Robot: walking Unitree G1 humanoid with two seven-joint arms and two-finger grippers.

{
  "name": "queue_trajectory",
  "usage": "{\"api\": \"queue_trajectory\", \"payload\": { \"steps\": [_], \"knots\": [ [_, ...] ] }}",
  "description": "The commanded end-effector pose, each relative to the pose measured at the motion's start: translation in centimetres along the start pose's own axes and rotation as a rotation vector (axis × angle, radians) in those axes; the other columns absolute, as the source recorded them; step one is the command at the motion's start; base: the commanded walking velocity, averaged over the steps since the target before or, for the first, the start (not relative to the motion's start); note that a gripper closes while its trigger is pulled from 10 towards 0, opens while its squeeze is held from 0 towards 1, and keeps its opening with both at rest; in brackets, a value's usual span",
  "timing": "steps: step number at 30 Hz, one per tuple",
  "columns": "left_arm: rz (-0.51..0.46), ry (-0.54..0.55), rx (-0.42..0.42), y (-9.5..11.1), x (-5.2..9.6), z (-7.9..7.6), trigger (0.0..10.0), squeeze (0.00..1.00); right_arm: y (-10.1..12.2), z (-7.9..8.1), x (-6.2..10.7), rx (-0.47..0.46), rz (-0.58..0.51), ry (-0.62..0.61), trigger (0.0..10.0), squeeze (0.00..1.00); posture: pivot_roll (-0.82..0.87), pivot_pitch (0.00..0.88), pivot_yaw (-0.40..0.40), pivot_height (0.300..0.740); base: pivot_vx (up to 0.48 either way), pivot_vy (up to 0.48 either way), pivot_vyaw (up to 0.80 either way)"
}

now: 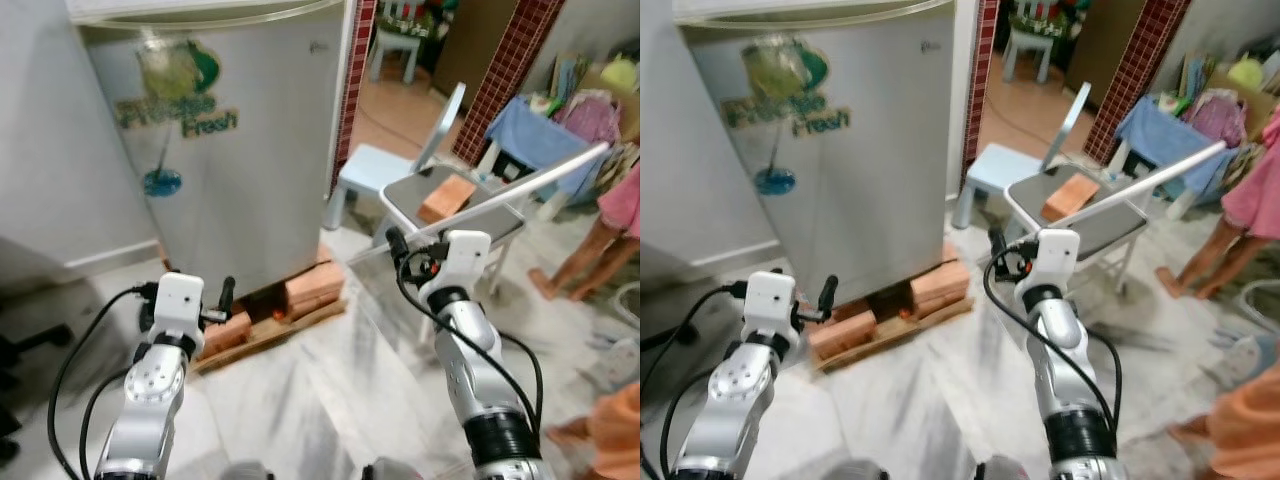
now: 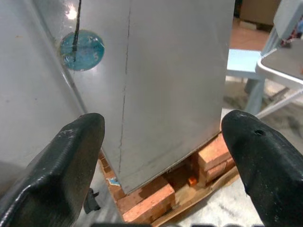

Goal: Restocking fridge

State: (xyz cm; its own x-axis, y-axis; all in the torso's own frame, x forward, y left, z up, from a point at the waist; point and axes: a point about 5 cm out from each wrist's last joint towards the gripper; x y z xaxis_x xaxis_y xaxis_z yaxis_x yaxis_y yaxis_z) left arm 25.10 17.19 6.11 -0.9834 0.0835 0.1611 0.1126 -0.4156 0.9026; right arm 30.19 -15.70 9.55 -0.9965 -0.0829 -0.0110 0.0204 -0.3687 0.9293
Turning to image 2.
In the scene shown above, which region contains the black pull cord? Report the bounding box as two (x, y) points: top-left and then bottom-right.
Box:
(70, 0), (83, 62)

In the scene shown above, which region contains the silver fridge body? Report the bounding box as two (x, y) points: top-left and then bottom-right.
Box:
(119, 0), (236, 195)

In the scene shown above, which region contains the blue round sticker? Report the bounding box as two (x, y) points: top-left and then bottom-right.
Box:
(59, 29), (106, 71)

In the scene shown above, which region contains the white plastic chair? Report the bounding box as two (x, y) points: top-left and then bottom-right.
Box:
(255, 39), (303, 119)

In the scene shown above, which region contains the brown cardboard box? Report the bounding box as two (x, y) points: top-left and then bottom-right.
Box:
(239, 0), (282, 27)

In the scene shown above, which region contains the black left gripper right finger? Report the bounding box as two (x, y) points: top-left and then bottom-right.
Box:
(222, 109), (303, 227)

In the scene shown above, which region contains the silver fridge door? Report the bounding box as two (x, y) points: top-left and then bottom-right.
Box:
(33, 0), (131, 194)

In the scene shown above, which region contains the pale blue kid chair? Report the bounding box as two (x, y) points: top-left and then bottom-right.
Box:
(226, 0), (303, 115)

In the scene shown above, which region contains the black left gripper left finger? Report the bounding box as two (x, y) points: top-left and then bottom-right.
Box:
(0, 113), (106, 227)

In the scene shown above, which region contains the red clay brick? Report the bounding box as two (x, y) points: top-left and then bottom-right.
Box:
(205, 157), (237, 185)
(117, 176), (176, 225)
(98, 151), (126, 209)
(197, 133), (232, 172)

